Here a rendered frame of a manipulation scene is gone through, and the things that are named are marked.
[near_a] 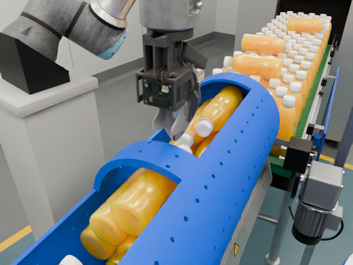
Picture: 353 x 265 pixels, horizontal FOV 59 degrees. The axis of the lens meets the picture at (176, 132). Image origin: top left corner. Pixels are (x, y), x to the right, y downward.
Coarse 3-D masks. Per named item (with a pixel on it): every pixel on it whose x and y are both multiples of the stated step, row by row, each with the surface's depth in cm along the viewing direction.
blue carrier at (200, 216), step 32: (256, 96) 79; (224, 128) 64; (256, 128) 72; (128, 160) 54; (160, 160) 52; (192, 160) 54; (224, 160) 58; (256, 160) 68; (96, 192) 63; (192, 192) 49; (224, 192) 54; (64, 224) 57; (160, 224) 43; (192, 224) 46; (224, 224) 53; (32, 256) 52; (64, 256) 58; (128, 256) 38; (160, 256) 40; (192, 256) 44
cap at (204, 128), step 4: (204, 120) 74; (200, 124) 73; (204, 124) 73; (208, 124) 73; (196, 128) 74; (200, 128) 74; (204, 128) 73; (208, 128) 73; (212, 128) 74; (200, 132) 74; (204, 132) 74; (208, 132) 73; (204, 136) 74; (208, 136) 74
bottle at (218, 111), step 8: (224, 88) 87; (232, 88) 86; (216, 96) 82; (224, 96) 81; (232, 96) 83; (240, 96) 85; (208, 104) 79; (216, 104) 77; (224, 104) 78; (232, 104) 81; (208, 112) 76; (216, 112) 75; (224, 112) 77; (232, 112) 80; (200, 120) 75; (208, 120) 74; (216, 120) 75; (224, 120) 76; (216, 128) 76
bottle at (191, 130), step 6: (204, 102) 92; (198, 108) 88; (198, 114) 84; (192, 120) 81; (198, 120) 81; (192, 126) 80; (186, 132) 79; (192, 132) 80; (198, 138) 80; (204, 138) 82; (192, 144) 80
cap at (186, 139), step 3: (183, 135) 78; (186, 135) 78; (189, 135) 78; (180, 138) 78; (183, 138) 78; (186, 138) 77; (189, 138) 78; (192, 138) 79; (180, 141) 79; (183, 141) 78; (186, 141) 78; (189, 141) 77; (192, 141) 78; (180, 144) 79; (183, 144) 79; (186, 144) 78; (189, 144) 78; (189, 147) 78
